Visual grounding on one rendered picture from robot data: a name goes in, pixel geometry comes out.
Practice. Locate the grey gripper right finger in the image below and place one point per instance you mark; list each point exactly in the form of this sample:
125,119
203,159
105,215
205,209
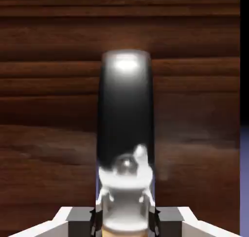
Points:
171,221

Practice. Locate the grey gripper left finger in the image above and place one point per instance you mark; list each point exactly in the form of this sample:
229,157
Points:
77,221

